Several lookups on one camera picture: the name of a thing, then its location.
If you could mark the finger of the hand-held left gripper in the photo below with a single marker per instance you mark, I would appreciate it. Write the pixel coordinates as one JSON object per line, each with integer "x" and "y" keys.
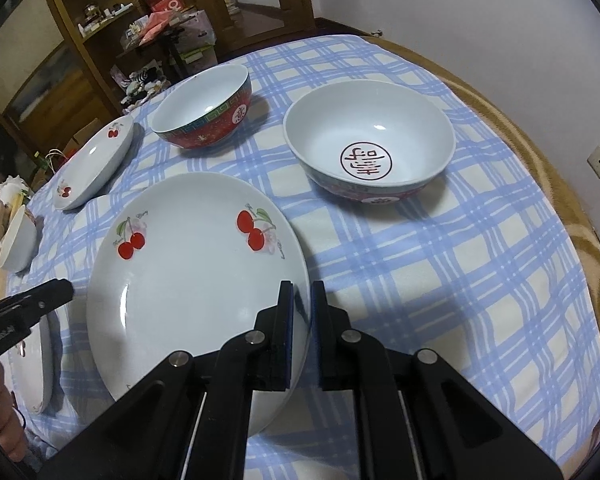
{"x": 50, "y": 295}

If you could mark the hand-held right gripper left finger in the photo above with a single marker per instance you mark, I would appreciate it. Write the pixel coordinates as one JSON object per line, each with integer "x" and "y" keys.
{"x": 288, "y": 335}

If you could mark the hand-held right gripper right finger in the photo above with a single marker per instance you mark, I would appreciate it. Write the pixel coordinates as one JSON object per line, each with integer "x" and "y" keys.
{"x": 320, "y": 335}

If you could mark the white cherry print plate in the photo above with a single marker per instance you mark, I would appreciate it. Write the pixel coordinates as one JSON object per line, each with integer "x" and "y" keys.
{"x": 190, "y": 285}
{"x": 35, "y": 370}
{"x": 95, "y": 160}

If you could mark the plain white bowl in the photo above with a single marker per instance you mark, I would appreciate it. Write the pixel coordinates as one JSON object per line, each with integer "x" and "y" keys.
{"x": 20, "y": 245}

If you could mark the large bowl with red seal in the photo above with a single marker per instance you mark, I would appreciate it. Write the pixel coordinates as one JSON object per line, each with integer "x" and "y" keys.
{"x": 380, "y": 125}

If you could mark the small red patterned bowl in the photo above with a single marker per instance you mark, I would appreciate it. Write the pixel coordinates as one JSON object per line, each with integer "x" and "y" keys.
{"x": 200, "y": 105}

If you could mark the person's left hand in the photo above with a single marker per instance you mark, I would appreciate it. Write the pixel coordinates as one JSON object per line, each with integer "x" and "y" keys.
{"x": 2, "y": 410}

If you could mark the blue plaid cloth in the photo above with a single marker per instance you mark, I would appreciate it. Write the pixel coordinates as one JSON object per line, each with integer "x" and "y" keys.
{"x": 430, "y": 285}

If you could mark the striped black white cloth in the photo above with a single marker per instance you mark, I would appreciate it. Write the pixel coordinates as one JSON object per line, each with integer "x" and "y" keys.
{"x": 142, "y": 77}

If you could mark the black stand table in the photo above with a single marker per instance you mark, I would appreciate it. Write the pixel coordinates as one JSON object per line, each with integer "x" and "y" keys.
{"x": 172, "y": 55}

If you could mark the group of small shelf jars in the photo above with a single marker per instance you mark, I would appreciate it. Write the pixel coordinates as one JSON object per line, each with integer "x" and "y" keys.
{"x": 105, "y": 15}

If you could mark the clear plastic storage box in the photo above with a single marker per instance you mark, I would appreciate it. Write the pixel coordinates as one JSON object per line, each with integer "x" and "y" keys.
{"x": 200, "y": 50}

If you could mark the pink paper sheet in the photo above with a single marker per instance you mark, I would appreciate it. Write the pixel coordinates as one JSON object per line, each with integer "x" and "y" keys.
{"x": 155, "y": 25}

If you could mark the white wall outlet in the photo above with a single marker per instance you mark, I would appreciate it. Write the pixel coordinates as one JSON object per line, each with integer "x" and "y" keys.
{"x": 599, "y": 161}

